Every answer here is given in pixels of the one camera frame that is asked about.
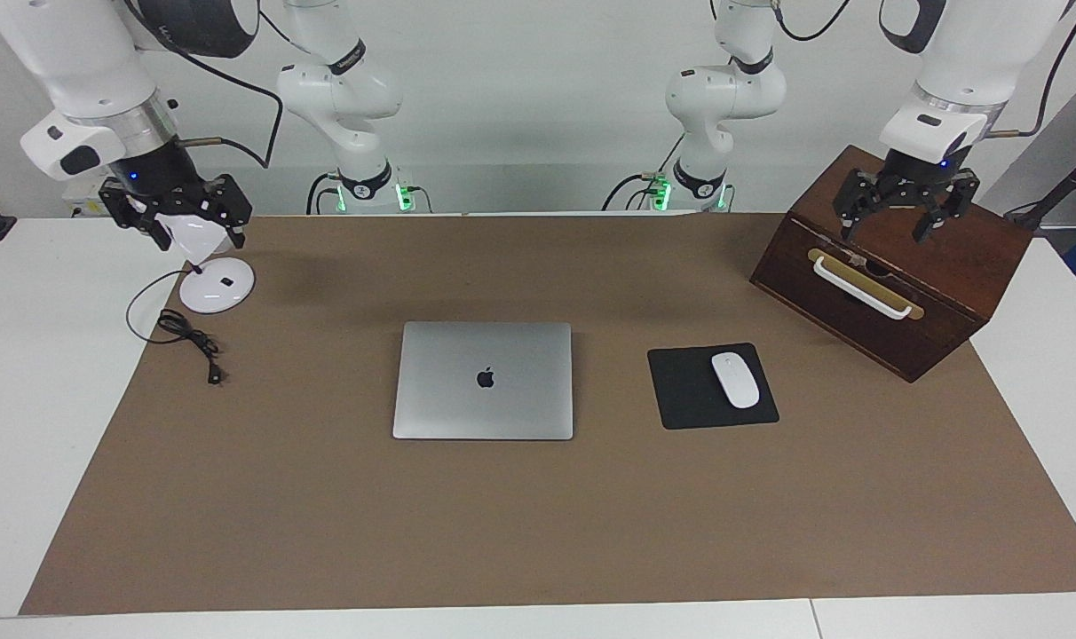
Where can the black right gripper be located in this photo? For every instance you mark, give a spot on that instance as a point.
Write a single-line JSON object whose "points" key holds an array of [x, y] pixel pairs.
{"points": [[161, 173]]}

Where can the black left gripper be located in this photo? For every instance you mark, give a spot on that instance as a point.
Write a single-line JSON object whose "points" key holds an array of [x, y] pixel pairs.
{"points": [[915, 173]]}

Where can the grey aluminium laptop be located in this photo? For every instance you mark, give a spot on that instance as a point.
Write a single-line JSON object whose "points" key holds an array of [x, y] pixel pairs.
{"points": [[485, 399]]}

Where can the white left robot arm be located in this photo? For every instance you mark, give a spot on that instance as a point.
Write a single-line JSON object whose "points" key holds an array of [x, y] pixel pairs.
{"points": [[733, 89]]}

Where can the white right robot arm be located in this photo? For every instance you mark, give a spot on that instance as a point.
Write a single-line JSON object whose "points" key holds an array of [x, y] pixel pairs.
{"points": [[85, 62]]}

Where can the white desk lamp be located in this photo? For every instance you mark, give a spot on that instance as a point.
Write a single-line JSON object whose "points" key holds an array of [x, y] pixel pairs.
{"points": [[218, 288]]}

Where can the white yellow power strip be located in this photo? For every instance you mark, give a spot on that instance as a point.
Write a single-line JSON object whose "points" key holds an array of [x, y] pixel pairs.
{"points": [[85, 207]]}

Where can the black stand pole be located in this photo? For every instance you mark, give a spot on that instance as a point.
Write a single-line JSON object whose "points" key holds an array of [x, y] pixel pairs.
{"points": [[1057, 193]]}

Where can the dark brown wooden box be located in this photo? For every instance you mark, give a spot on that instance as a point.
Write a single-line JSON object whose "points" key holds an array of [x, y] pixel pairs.
{"points": [[920, 346]]}

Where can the white computer mouse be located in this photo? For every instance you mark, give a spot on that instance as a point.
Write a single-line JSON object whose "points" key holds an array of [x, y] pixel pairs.
{"points": [[735, 382]]}

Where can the black mouse pad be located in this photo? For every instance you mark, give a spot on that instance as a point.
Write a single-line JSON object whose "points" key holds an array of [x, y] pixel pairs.
{"points": [[680, 390]]}

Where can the brown table mat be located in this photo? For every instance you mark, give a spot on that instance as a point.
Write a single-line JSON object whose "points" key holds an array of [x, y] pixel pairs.
{"points": [[538, 532]]}

